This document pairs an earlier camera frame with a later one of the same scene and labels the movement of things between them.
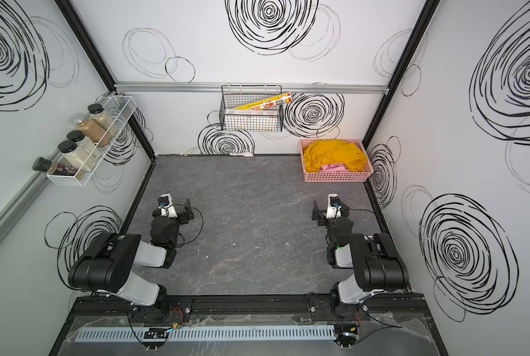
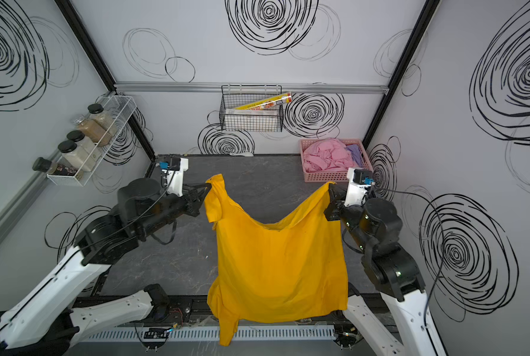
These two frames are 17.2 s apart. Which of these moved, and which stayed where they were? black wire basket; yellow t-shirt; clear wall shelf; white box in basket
Moved: yellow t-shirt
Stayed: black wire basket; clear wall shelf; white box in basket
